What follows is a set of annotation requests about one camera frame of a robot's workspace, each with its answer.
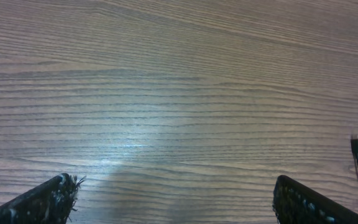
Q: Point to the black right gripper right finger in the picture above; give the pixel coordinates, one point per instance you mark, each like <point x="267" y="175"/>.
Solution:
<point x="295" y="203"/>

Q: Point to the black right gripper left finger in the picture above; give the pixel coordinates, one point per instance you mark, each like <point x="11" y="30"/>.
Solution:
<point x="48" y="203"/>

